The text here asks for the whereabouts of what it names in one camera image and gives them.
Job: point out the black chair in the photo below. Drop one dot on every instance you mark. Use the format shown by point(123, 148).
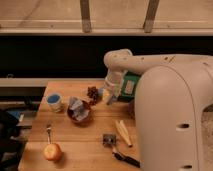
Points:
point(7, 144)

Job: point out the crumpled blue white cloth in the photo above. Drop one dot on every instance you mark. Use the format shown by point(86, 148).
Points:
point(78, 108)

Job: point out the white cup blue inside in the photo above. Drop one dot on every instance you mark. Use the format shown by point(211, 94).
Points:
point(54, 102)

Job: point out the purple bowl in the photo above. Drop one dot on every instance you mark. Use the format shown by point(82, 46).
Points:
point(132, 109)

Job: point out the dark red bowl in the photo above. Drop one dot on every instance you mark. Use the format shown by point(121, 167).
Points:
point(85, 121)

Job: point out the pine cone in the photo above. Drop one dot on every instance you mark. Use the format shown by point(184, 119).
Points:
point(93, 94)

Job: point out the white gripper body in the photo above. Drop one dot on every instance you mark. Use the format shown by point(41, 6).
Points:
point(114, 81)

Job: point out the black handled brush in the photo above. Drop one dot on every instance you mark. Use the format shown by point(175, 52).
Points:
point(109, 140)

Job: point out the green plastic tray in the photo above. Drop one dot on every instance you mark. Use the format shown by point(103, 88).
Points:
point(128, 77)

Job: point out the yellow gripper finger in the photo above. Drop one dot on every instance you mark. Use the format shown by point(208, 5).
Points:
point(107, 96)

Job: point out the banana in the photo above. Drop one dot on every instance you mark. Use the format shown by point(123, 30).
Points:
point(122, 130)

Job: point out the red yellow apple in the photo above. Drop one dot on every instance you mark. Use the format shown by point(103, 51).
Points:
point(52, 152)

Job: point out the blue sponge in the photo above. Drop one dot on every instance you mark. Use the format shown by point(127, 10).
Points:
point(101, 91)

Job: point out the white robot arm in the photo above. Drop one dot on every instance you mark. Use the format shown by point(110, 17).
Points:
point(170, 97)

